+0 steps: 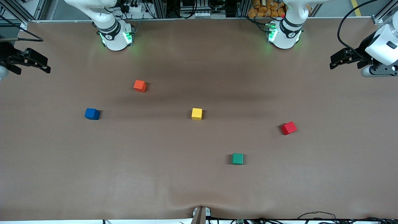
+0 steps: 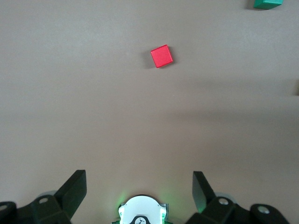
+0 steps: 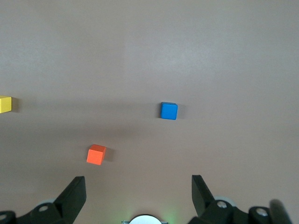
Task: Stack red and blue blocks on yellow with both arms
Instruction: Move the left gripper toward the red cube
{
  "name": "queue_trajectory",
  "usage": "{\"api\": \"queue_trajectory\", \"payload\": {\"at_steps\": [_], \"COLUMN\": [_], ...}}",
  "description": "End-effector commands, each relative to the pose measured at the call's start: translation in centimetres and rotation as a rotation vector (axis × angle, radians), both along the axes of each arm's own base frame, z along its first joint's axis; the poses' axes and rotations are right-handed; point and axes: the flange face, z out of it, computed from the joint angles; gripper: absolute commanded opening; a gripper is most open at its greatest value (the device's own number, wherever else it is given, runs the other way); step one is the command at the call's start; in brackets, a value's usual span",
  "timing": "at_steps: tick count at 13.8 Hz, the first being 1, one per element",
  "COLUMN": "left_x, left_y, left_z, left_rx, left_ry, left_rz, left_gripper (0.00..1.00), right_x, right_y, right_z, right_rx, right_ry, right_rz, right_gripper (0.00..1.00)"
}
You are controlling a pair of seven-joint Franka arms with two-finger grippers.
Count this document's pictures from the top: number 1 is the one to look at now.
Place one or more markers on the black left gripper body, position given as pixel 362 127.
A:
pixel 361 48

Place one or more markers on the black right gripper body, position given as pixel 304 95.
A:
pixel 6 53

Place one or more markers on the blue wooden block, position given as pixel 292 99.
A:
pixel 92 114

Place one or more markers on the red wooden block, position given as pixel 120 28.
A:
pixel 289 128

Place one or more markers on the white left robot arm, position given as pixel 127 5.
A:
pixel 284 39

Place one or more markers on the orange wooden block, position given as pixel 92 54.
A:
pixel 140 86

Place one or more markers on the green wooden block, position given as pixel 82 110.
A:
pixel 238 158

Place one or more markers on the white terminal block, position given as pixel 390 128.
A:
pixel 202 14

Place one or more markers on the yellow wooden block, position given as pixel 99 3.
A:
pixel 196 114

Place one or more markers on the aluminium frame profile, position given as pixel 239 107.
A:
pixel 18 11
pixel 384 15

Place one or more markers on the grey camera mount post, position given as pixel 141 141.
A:
pixel 200 215

